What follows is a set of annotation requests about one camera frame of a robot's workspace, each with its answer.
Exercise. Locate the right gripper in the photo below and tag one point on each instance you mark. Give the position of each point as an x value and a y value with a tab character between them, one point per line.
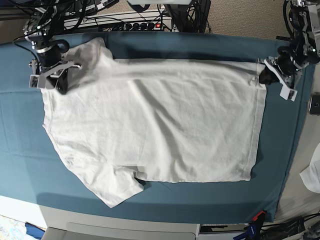
57	75

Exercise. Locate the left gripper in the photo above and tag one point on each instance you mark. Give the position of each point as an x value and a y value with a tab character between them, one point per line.
286	70

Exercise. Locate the white T-shirt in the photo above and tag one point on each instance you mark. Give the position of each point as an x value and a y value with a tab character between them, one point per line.
161	120

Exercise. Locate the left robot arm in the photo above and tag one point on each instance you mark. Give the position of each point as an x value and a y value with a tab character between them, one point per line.
302	22

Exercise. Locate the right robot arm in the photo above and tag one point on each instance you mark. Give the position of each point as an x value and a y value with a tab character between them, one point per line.
49	66

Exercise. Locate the grey device at table edge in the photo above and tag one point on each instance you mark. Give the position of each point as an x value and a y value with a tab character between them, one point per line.
314	104

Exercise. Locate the teal table cloth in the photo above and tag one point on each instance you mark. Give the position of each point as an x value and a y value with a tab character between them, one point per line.
31	170

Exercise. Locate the white cloth at right edge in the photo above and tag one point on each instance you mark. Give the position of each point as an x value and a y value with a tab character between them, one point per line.
310	176

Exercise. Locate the orange black clamp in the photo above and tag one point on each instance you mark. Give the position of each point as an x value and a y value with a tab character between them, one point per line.
262	213

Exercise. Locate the grey plastic bin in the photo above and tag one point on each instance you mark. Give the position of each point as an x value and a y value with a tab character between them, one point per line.
76	231

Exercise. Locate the blue cloth on floor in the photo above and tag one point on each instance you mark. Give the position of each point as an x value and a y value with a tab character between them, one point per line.
34	231

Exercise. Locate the blue black clamp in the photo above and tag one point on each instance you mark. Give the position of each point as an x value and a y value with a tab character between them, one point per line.
253	231

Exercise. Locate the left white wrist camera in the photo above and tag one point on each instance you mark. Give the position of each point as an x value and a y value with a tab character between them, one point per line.
288	93

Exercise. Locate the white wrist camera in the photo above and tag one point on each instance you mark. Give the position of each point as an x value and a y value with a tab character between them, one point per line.
37	81
288	93

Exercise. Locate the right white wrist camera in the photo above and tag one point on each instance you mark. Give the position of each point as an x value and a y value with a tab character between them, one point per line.
37	81

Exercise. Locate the white power strip red switch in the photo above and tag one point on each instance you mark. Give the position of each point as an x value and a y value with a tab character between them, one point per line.
153	26

